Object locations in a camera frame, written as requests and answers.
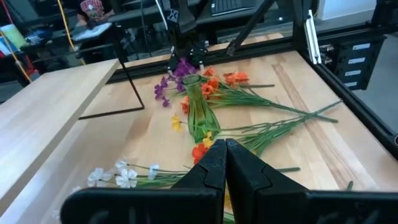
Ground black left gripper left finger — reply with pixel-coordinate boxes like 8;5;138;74
60;139;227;224

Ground silver aluminium bracket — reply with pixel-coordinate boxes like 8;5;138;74
303;9;323;65

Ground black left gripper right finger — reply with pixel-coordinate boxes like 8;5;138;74
225;138;398;224

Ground purple artificial flower bunch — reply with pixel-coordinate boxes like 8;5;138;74
154;57;200;109

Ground yellow artificial flower bunch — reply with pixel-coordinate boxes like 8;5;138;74
201;100;343;149

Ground orange artificial flower bunch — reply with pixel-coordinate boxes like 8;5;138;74
180;66;339;124

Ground black aluminium table frame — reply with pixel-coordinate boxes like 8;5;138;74
107;0;398;153

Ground green glass vase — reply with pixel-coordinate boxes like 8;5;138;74
182;74;221;144

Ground black control box white labels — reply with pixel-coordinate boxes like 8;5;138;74
323;34;386;91

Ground red artificial flower bunch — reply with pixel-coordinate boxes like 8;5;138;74
192;118;315;165

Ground person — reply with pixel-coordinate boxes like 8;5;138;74
75;0;116;27

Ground yellow single-stem artificial flower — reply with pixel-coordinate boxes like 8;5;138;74
170;114;224;133

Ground black laptop keyboard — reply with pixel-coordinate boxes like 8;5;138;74
210;0;257;17

